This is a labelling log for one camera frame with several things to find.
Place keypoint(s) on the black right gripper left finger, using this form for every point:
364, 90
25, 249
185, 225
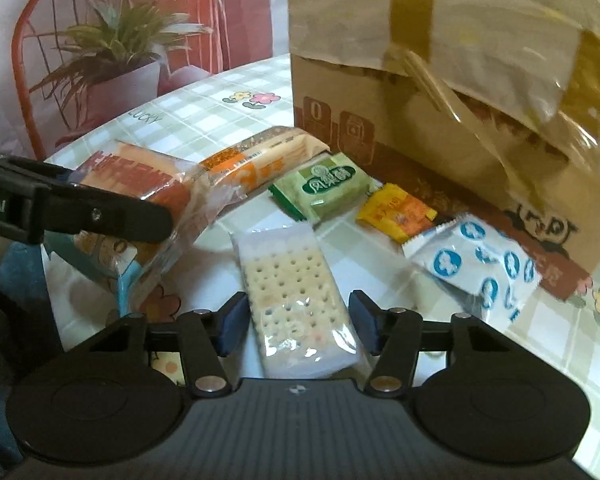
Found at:
231, 323

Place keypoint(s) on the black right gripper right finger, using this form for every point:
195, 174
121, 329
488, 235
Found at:
368, 320

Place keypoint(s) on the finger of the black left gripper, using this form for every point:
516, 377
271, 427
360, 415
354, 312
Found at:
122, 217

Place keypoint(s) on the clear pack of crackers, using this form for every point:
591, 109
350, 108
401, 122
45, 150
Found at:
303, 327

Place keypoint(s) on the panda bread package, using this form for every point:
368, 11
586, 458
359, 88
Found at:
131, 270

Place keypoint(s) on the yellow orange snack packet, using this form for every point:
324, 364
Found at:
396, 213

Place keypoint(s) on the white blue dotted snack packet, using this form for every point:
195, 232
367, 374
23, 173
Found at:
485, 271

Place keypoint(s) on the green white snack packet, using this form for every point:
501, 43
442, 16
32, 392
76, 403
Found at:
321, 188

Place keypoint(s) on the long orange white snack bar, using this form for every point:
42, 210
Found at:
263, 157

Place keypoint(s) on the cardboard box with plastic liner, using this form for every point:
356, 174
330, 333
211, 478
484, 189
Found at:
488, 106

